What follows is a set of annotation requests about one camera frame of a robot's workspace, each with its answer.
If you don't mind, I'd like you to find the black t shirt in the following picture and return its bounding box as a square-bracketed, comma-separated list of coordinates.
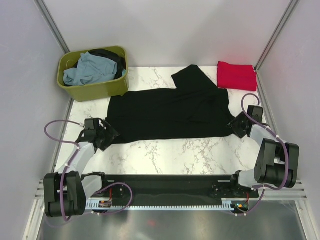
[106, 65, 234, 144]

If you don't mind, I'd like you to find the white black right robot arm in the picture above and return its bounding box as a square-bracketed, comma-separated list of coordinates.
[227, 105, 300, 197]

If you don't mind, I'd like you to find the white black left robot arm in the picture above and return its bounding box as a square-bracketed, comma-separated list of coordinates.
[43, 118, 119, 222]

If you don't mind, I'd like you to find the folded red t shirt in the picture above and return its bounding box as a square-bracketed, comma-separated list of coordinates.
[217, 61, 258, 92]

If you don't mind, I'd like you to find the olive green plastic bin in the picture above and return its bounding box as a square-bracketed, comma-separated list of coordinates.
[56, 45, 129, 102]

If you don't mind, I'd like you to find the light blue t shirt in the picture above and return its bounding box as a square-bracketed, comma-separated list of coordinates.
[63, 52, 118, 87]

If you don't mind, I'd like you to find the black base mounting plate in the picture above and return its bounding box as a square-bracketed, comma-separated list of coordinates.
[102, 175, 259, 206]

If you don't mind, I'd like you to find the black garment in bin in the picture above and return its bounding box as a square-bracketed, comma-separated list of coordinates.
[89, 49, 127, 79]

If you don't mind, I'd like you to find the slotted cable duct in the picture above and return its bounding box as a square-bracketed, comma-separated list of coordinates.
[85, 198, 249, 212]

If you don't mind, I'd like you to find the aluminium front rail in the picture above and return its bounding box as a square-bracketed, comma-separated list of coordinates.
[262, 182, 307, 201]

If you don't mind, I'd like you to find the left aluminium corner post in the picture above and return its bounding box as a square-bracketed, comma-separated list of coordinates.
[34, 0, 70, 54]

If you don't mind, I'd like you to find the aluminium corner post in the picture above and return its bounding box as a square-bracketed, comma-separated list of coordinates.
[254, 0, 300, 72]
[34, 0, 70, 54]

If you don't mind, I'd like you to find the right aluminium corner post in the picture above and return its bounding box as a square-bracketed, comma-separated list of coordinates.
[254, 0, 300, 72]

